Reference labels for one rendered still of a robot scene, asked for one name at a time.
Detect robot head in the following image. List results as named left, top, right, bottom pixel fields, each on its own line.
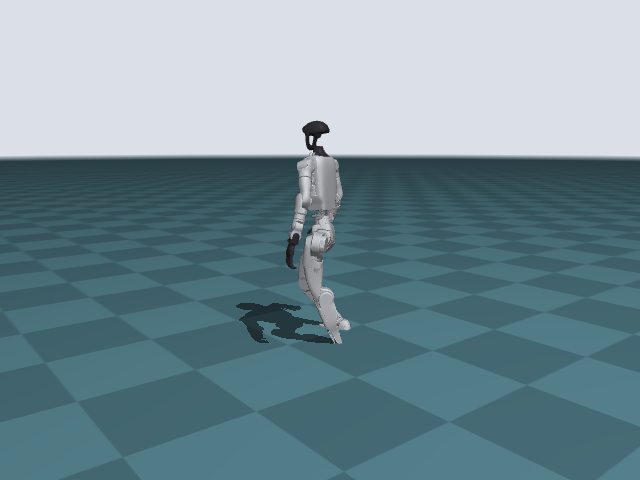
left=302, top=121, right=330, bottom=157

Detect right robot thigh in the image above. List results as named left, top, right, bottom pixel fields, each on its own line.
left=298, top=241, right=335, bottom=290

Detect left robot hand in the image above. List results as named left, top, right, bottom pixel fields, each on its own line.
left=286, top=233, right=300, bottom=269

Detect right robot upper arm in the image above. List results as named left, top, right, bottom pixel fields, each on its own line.
left=334, top=159, right=343, bottom=203

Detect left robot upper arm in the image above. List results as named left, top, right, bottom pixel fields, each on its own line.
left=297, top=158, right=315, bottom=208

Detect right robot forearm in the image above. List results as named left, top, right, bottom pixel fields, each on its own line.
left=327, top=200, right=341, bottom=222

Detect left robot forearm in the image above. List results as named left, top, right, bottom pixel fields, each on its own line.
left=289, top=193, right=308, bottom=240

